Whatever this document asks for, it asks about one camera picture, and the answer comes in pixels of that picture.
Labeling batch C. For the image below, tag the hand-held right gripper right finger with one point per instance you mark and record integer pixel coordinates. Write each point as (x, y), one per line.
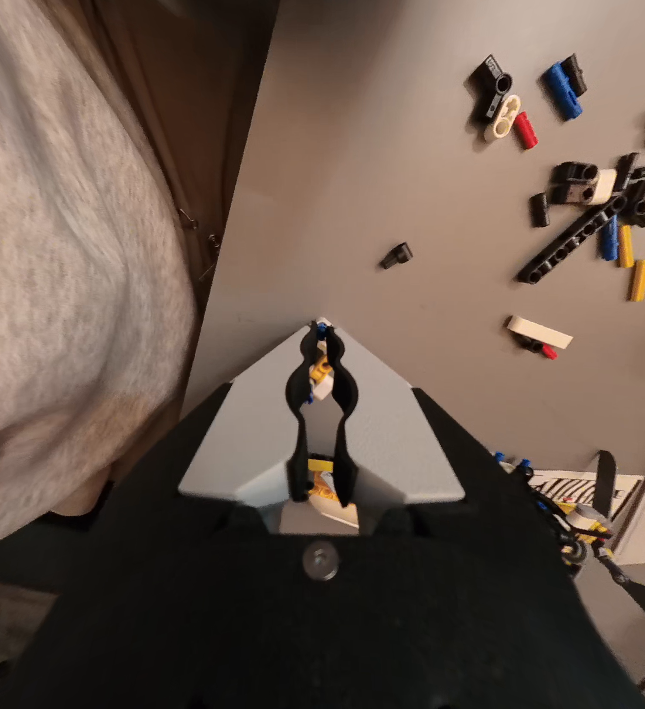
(400, 443)

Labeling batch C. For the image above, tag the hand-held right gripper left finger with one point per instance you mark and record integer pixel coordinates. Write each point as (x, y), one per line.
(245, 432)

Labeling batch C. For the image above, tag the white yellow blue lego assembly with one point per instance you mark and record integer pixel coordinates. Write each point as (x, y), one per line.
(322, 372)

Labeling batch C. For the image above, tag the red lego pin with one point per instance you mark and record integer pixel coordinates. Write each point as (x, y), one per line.
(526, 130)
(548, 352)

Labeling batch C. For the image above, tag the white flat lego beam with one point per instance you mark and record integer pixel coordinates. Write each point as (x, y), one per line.
(538, 331)

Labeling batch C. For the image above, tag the small black lego connector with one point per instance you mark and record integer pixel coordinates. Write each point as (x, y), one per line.
(397, 256)

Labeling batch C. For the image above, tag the zebra striped lego helicopter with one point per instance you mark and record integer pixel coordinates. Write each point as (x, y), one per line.
(583, 520)

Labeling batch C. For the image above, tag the long black lego beam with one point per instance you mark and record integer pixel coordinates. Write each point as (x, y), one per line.
(572, 243)

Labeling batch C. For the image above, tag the short black lego pin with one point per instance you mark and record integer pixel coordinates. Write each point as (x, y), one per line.
(538, 209)

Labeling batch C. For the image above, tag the yellow lego axle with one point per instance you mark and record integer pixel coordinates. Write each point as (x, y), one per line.
(625, 246)
(638, 280)

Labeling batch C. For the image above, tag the black double lego connector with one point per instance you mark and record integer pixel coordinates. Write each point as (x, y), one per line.
(573, 173)

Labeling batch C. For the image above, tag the white lego bush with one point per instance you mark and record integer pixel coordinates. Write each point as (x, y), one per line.
(605, 183)

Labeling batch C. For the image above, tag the white two-hole lego beam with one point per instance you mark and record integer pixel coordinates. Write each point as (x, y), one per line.
(502, 117)

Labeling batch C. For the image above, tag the black lego cross connector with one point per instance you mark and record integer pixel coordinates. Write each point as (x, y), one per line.
(641, 173)

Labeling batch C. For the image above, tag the black angled lego connector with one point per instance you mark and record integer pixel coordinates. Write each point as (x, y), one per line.
(488, 83)

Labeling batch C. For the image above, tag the person in grey hoodie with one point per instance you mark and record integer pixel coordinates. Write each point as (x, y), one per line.
(51, 249)

